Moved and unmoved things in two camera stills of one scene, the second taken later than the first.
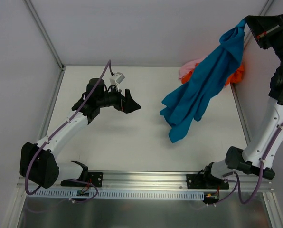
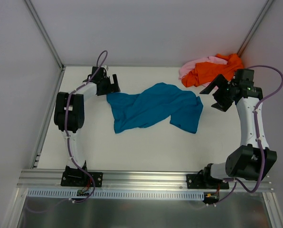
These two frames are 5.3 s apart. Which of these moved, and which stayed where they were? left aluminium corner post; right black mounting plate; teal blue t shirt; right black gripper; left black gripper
Moved: right black gripper; left black gripper; teal blue t shirt
Stayed: left aluminium corner post; right black mounting plate
